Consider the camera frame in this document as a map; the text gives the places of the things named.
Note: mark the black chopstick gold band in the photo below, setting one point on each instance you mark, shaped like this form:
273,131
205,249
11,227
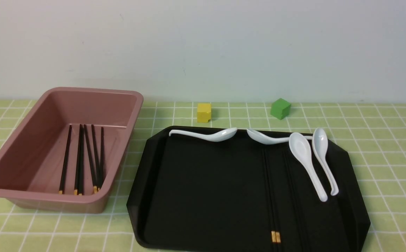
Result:
274,209
269,197

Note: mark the yellow wooden cube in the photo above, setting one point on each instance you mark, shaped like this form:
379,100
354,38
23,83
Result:
204,112

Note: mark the white ceramic spoon far left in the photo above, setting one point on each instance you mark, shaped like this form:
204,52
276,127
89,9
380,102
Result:
219,136

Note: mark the white ceramic spoon middle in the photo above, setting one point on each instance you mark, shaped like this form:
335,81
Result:
265,139

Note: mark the black plastic tray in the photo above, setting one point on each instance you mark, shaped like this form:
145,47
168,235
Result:
190,194

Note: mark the green wooden cube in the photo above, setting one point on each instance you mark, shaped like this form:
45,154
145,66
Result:
280,108

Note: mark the plain black chopstick on tray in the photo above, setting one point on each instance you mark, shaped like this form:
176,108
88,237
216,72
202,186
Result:
299,218

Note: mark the white ceramic spoon large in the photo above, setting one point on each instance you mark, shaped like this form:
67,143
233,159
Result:
301,150

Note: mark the black chopstick in bin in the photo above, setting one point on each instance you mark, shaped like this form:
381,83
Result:
96,157
77,189
65,162
102,158
82,167
91,162

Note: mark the black chopstick in bin rightmost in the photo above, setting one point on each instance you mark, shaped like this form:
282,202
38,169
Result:
102,158

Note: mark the white ceramic spoon right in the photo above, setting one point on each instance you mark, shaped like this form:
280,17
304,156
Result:
320,147

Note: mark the black chopstick in bin leftmost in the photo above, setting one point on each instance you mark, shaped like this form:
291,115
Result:
65,162

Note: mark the pink plastic bin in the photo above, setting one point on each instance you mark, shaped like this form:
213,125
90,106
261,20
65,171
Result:
31,159

